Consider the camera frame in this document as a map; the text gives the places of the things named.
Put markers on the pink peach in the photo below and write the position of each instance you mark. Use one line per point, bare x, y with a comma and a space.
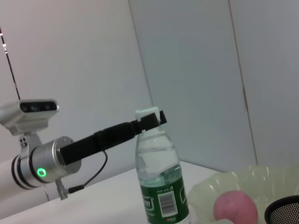
236, 206

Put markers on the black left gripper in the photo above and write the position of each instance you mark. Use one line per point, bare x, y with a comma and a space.
88, 145

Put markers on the clear green-label water bottle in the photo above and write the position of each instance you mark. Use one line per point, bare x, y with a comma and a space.
158, 163

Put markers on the pale green glass fruit plate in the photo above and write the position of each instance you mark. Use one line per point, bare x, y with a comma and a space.
268, 182

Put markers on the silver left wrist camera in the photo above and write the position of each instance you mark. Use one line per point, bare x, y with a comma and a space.
25, 116

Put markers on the black mesh pen holder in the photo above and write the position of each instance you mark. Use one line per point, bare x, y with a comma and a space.
285, 210

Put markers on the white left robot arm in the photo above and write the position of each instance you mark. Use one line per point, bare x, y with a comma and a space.
46, 158

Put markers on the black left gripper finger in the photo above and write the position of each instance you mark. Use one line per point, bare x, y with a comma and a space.
163, 117

